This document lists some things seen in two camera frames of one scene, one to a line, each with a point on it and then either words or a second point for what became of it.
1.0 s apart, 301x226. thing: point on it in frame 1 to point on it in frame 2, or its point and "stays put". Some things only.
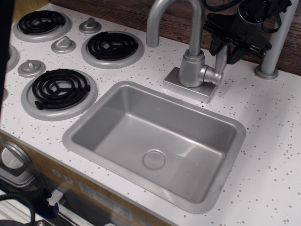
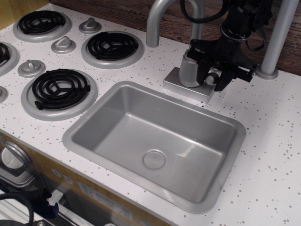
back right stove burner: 113,49 stays put
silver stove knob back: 90,26 stays put
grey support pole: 267,70 stays put
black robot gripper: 233,28 to 224,53
